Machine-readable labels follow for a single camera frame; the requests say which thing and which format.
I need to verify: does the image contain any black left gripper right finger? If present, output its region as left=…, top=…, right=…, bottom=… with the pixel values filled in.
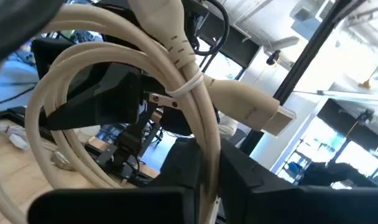
left=219, top=139, right=378, bottom=224

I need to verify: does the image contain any white power cord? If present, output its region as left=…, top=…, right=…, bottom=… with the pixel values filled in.
left=0, top=119, right=31, bottom=152

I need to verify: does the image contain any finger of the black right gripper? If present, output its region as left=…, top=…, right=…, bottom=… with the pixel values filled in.
left=47, top=62, right=143, bottom=131
left=0, top=0, right=65, bottom=66

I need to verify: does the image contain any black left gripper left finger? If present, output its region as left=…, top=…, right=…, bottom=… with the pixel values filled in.
left=27, top=137, right=205, bottom=224

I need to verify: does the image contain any beige cable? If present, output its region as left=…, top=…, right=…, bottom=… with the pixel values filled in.
left=0, top=0, right=297, bottom=224

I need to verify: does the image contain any black metal frame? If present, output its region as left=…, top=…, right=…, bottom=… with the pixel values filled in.
left=238, top=0, right=364, bottom=156

